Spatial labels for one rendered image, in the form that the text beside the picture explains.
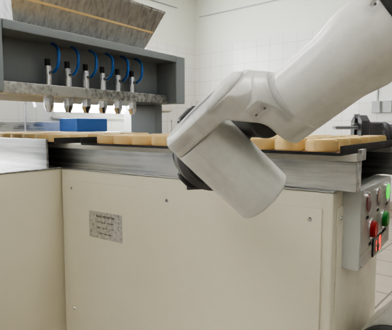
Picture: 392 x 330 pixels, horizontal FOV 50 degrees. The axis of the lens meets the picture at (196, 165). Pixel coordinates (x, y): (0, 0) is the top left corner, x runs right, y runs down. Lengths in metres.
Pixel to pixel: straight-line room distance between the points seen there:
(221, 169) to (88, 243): 0.70
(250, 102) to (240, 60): 5.72
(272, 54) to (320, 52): 5.46
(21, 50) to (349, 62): 0.94
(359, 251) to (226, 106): 0.46
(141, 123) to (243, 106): 1.21
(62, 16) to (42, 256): 0.63
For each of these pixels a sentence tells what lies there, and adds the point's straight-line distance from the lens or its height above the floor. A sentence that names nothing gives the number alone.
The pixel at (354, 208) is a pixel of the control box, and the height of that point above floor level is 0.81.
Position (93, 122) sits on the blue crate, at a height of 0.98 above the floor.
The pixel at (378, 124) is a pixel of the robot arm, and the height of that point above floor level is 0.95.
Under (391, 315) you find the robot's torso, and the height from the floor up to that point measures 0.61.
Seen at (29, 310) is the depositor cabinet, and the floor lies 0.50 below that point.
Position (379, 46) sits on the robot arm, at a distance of 0.35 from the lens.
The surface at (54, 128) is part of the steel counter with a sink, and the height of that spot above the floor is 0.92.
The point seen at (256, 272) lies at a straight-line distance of 0.80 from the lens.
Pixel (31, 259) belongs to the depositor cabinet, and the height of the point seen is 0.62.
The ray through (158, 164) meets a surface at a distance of 0.90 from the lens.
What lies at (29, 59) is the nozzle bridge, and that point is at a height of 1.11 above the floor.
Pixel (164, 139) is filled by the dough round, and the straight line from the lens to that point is 0.87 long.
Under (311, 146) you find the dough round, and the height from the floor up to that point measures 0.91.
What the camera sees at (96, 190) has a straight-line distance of 1.03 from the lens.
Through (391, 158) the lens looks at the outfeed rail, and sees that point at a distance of 0.99.
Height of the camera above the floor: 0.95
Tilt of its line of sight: 5 degrees down
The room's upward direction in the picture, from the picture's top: straight up
